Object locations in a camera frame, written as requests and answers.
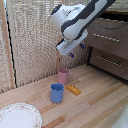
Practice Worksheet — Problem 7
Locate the white plate with floral rim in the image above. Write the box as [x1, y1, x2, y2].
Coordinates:
[0, 102, 44, 128]

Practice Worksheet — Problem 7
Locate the black cable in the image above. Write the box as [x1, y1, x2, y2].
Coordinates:
[98, 21, 128, 32]

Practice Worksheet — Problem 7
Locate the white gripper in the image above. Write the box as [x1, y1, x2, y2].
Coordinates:
[55, 29, 90, 59]

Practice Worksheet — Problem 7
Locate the pink mug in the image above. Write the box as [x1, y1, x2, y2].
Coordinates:
[57, 67, 74, 85]

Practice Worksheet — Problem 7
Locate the orange rectangular block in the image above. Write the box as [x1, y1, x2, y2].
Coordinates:
[65, 84, 82, 96]

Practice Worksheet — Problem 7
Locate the grey white robot base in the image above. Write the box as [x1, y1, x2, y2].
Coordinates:
[111, 105, 128, 128]

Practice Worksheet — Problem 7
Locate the silver handle of closed drawer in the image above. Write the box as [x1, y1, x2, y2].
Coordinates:
[96, 55, 123, 67]

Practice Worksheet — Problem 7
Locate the bamboo blind screen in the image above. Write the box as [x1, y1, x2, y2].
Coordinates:
[0, 0, 128, 94]

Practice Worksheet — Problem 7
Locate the blue cup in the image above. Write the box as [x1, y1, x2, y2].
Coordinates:
[49, 82, 65, 104]

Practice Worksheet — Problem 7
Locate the brown drawer near table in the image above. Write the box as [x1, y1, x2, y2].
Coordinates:
[88, 47, 128, 82]

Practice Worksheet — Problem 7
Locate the brown drawer with cable above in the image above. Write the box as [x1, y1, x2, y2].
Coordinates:
[84, 17, 128, 62]

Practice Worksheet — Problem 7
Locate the thin wooden post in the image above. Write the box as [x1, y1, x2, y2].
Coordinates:
[55, 0, 67, 75]

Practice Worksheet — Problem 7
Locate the wide wooden post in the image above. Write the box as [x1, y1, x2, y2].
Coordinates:
[0, 0, 17, 90]

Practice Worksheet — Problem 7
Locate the silver handle of drawer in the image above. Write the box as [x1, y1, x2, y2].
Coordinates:
[96, 55, 123, 67]
[91, 32, 121, 43]

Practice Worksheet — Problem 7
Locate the dark drawer cabinet frame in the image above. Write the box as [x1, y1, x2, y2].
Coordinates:
[86, 9, 128, 84]

